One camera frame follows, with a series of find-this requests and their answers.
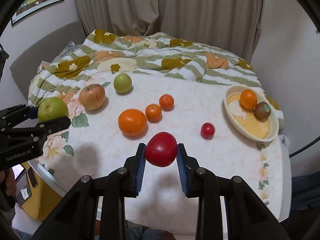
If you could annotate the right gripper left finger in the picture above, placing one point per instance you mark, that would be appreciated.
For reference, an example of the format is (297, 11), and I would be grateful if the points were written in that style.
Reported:
(75, 215)

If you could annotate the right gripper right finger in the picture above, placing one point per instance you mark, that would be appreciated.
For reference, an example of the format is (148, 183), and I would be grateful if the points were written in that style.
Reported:
(246, 214)

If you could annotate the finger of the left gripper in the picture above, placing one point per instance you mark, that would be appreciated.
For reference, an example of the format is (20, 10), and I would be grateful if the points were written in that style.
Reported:
(20, 111)
(43, 129)

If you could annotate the large yellow-red apple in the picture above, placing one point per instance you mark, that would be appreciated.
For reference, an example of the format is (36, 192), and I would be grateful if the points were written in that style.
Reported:
(92, 97)

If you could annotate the large orange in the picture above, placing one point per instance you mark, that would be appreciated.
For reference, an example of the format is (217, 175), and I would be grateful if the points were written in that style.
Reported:
(132, 122)
(248, 99)

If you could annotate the small mandarin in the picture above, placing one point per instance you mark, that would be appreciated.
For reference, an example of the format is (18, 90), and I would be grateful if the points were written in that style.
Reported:
(153, 112)
(166, 102)

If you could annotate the small green apple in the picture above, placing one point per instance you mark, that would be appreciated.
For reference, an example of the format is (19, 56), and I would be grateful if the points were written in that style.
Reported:
(122, 83)

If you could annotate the small red cherry tomato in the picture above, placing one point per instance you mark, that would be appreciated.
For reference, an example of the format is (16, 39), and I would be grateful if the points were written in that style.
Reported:
(207, 130)

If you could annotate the brown kiwi with sticker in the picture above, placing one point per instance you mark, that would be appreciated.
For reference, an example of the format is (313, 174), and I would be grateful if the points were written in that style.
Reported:
(262, 111)

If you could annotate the person left hand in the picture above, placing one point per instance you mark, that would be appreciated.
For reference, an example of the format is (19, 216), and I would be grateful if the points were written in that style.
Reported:
(8, 190)

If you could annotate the grey sofa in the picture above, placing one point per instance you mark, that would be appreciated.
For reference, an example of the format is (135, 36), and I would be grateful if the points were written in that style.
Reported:
(53, 46)

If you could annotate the floral white tablecloth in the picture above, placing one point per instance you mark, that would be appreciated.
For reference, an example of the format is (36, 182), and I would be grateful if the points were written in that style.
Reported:
(101, 147)

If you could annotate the striped floral quilt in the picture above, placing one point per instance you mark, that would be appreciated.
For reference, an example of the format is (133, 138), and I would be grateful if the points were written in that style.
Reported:
(103, 53)

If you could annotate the cream oval plate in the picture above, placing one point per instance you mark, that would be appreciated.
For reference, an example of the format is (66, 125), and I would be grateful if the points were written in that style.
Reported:
(245, 121)

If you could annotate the beige curtain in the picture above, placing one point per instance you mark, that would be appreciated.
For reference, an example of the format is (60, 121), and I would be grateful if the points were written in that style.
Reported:
(232, 25)

